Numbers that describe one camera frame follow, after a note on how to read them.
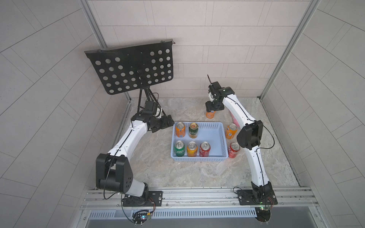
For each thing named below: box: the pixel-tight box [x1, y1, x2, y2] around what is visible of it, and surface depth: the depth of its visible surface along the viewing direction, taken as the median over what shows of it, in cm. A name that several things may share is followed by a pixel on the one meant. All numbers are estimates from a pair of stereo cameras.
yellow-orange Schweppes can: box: [186, 141, 198, 158], surface depth 81 cm
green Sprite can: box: [173, 140, 186, 157], surface depth 81 cm
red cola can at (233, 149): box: [228, 141, 241, 159], surface depth 81 cm
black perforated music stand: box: [84, 38, 176, 117], surface depth 75 cm
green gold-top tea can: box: [188, 122, 199, 139], surface depth 89 cm
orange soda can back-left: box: [175, 122, 186, 138], surface depth 91 cm
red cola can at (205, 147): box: [199, 141, 212, 158], surface depth 81 cm
